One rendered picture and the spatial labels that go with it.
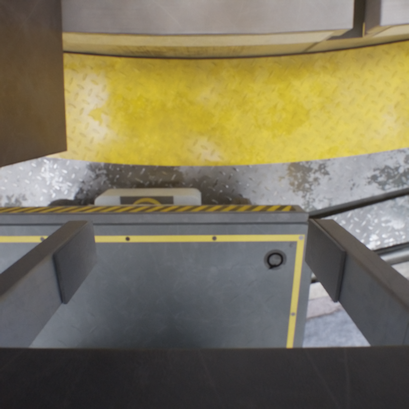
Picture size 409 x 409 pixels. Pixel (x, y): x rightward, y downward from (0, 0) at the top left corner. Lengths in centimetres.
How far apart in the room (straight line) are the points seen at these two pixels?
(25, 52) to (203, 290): 47
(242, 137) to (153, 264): 44
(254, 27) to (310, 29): 9
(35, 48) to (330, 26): 43
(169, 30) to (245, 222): 34
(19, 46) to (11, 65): 3
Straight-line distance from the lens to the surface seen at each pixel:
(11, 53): 43
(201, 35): 52
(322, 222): 16
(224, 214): 51
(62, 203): 81
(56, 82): 52
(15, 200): 101
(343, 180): 91
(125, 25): 53
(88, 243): 16
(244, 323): 63
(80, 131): 87
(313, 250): 16
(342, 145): 89
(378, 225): 101
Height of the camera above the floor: 80
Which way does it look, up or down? 73 degrees down
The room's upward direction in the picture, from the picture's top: 180 degrees counter-clockwise
